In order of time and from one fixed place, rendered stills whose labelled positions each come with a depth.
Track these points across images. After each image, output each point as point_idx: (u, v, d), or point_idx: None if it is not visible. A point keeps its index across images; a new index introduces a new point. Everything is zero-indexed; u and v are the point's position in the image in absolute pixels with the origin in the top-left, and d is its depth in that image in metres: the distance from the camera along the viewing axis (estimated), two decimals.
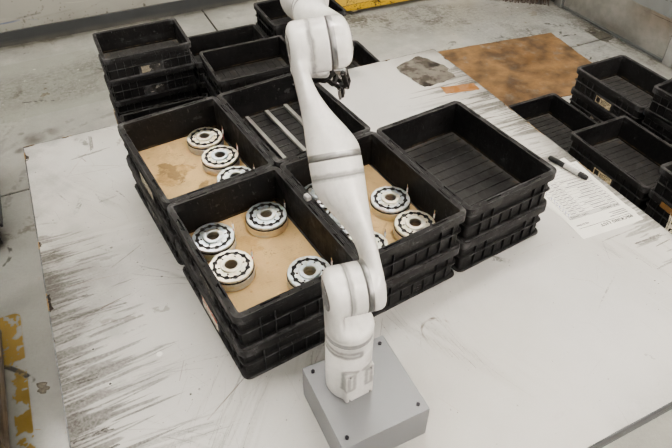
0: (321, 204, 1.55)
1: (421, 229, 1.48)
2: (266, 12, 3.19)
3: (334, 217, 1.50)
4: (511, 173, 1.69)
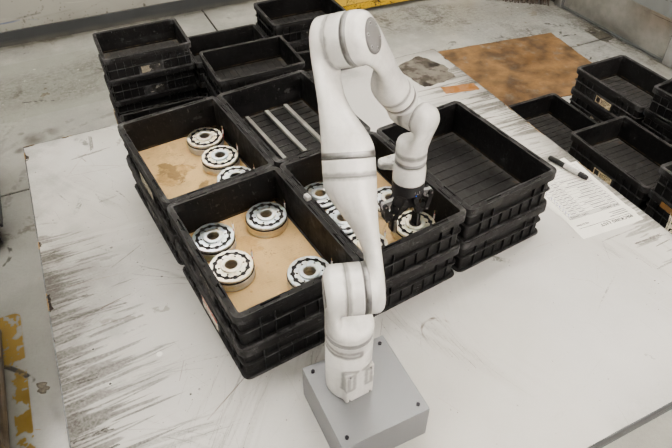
0: (321, 204, 1.55)
1: (421, 229, 1.48)
2: (266, 12, 3.19)
3: (334, 217, 1.50)
4: (511, 173, 1.69)
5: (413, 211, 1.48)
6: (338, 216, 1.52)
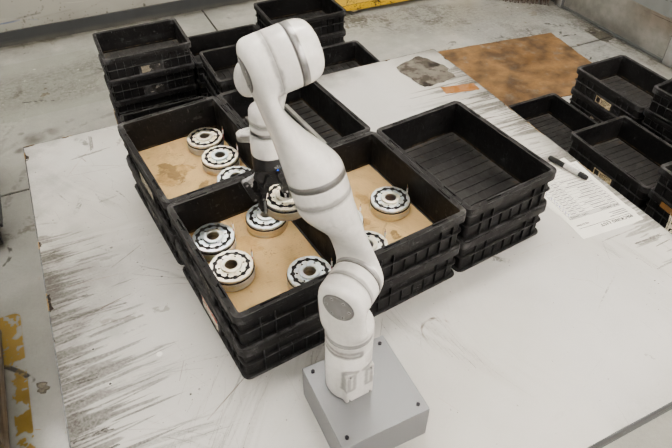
0: None
1: (292, 200, 1.34)
2: (266, 12, 3.19)
3: None
4: (511, 173, 1.69)
5: (280, 191, 1.34)
6: None
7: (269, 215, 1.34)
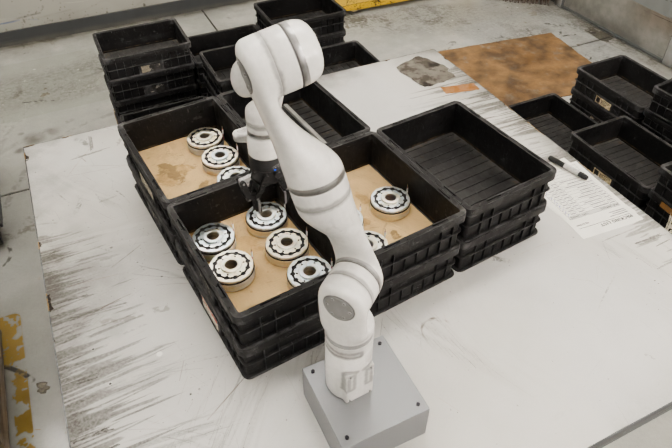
0: None
1: (292, 248, 1.43)
2: (266, 12, 3.19)
3: None
4: (511, 173, 1.69)
5: (280, 188, 1.34)
6: None
7: (271, 262, 1.43)
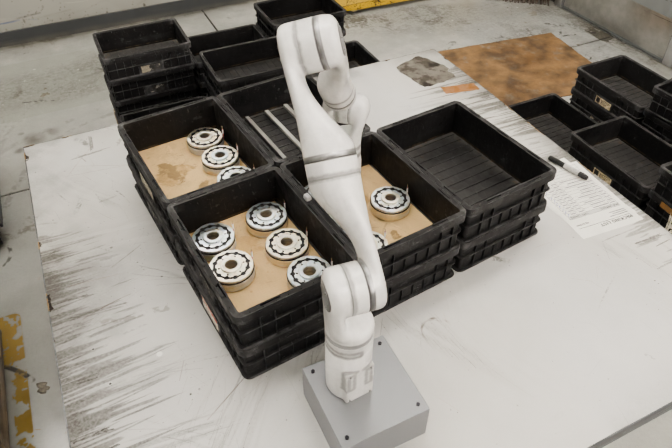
0: (321, 204, 1.55)
1: (292, 248, 1.43)
2: (266, 12, 3.19)
3: None
4: (511, 173, 1.69)
5: None
6: None
7: (271, 262, 1.43)
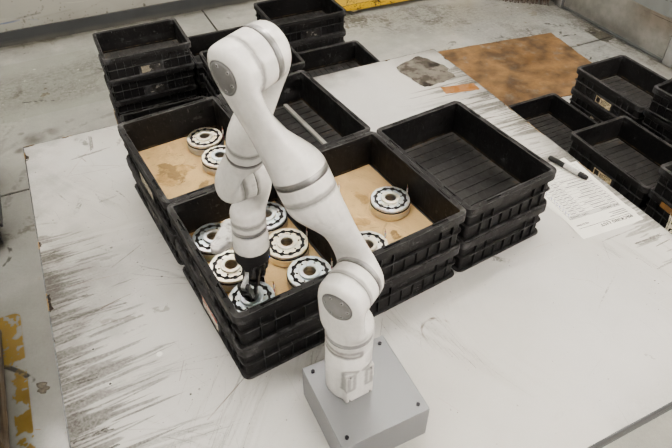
0: None
1: (292, 248, 1.43)
2: (266, 12, 3.19)
3: (242, 296, 1.31)
4: (511, 173, 1.69)
5: None
6: None
7: (271, 262, 1.43)
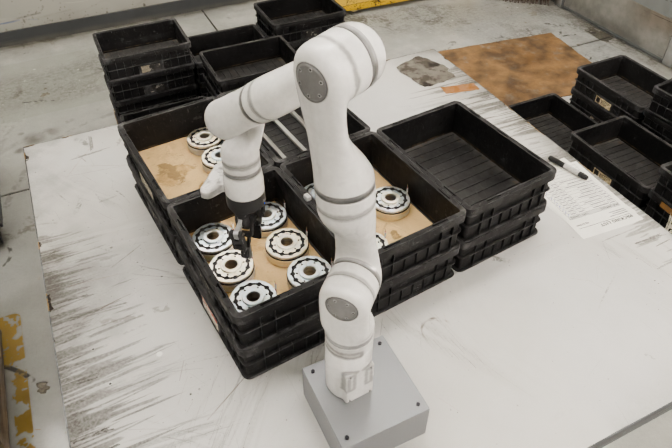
0: None
1: (292, 248, 1.43)
2: (266, 12, 3.19)
3: (243, 296, 1.31)
4: (511, 173, 1.69)
5: None
6: (249, 294, 1.33)
7: (271, 262, 1.43)
